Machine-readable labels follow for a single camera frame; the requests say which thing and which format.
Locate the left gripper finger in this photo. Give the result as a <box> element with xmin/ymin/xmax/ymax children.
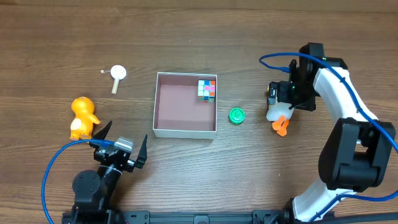
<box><xmin>92</xmin><ymin>121</ymin><xmax>113</xmax><ymax>140</ymax></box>
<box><xmin>135</xmin><ymin>135</ymin><xmax>147</xmax><ymax>169</ymax></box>

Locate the orange dinosaur toy figure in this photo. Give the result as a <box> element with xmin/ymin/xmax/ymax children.
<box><xmin>70</xmin><ymin>96</ymin><xmax>101</xmax><ymax>141</ymax></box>

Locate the white duck plush toy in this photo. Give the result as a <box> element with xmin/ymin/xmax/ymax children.
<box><xmin>266</xmin><ymin>82</ymin><xmax>294</xmax><ymax>137</ymax></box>

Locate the green round plastic toy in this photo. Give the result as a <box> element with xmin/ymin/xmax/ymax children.
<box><xmin>229</xmin><ymin>107</ymin><xmax>245</xmax><ymax>124</ymax></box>

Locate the multicolour puzzle cube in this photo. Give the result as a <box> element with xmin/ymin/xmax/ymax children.
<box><xmin>197</xmin><ymin>80</ymin><xmax>216</xmax><ymax>103</ymax></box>

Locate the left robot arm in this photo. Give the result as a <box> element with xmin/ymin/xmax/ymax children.
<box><xmin>72</xmin><ymin>123</ymin><xmax>147</xmax><ymax>212</ymax></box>

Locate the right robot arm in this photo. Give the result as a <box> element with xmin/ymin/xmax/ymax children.
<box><xmin>268</xmin><ymin>42</ymin><xmax>397</xmax><ymax>223</ymax></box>

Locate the white box pink interior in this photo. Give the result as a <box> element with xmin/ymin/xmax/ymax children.
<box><xmin>152</xmin><ymin>72</ymin><xmax>218</xmax><ymax>139</ymax></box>

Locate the white wooden rattle drum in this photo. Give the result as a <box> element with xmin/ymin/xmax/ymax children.
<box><xmin>100</xmin><ymin>65</ymin><xmax>127</xmax><ymax>95</ymax></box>

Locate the left blue cable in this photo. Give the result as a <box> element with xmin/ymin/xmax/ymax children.
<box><xmin>41</xmin><ymin>139</ymin><xmax>116</xmax><ymax>224</ymax></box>

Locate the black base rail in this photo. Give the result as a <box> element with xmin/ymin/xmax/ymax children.
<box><xmin>61</xmin><ymin>210</ymin><xmax>398</xmax><ymax>224</ymax></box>

